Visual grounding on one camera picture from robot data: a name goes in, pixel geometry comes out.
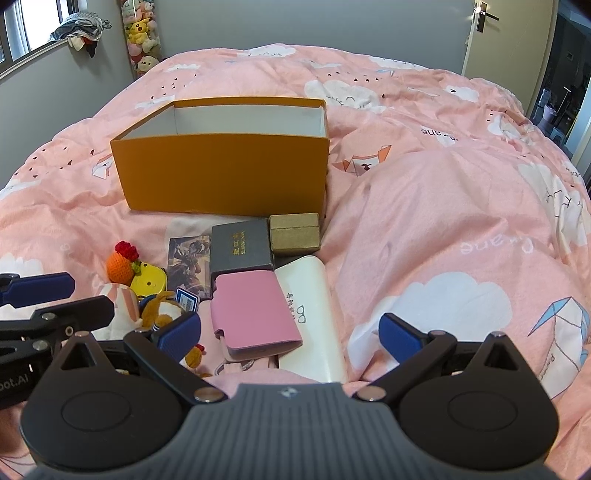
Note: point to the white glasses case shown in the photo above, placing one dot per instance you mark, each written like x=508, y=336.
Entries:
x=310, y=300

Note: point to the clothes on windowsill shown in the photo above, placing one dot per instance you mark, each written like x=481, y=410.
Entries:
x=81, y=27

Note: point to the pink leather case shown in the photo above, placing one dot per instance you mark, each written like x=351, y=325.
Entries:
x=254, y=314

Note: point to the brown plush toy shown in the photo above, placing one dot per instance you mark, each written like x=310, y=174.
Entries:
x=158, y=314

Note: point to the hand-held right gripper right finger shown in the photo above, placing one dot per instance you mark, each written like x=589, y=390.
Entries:
x=400, y=334

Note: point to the pink printed blanket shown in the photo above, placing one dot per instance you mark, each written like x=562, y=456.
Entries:
x=415, y=207

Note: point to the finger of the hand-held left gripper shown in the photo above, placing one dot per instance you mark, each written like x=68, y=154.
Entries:
x=69, y=314
x=41, y=288

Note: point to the photo card box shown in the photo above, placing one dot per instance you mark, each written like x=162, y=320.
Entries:
x=189, y=264

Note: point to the orange crocheted toy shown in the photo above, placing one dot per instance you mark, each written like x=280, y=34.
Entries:
x=120, y=270

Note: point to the dark grey box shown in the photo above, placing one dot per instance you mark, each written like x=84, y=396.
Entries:
x=240, y=249

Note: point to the stack of plush toys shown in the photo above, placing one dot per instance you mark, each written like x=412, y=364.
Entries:
x=142, y=32

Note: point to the blue framed card tag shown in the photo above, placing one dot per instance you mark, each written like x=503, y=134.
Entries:
x=187, y=300

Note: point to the orange cardboard box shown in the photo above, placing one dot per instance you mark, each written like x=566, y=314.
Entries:
x=221, y=170

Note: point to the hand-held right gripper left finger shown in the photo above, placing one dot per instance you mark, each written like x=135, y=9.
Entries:
x=179, y=333

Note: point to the window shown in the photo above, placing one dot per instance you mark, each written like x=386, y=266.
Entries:
x=27, y=25

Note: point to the yellow round toy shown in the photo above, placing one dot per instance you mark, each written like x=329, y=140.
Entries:
x=150, y=279

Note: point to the white and pink plush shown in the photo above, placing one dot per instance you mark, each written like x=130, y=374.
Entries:
x=117, y=300

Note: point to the small gold cardboard box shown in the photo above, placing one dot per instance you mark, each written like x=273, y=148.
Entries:
x=295, y=241

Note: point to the cream door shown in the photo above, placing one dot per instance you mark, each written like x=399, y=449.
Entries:
x=512, y=44

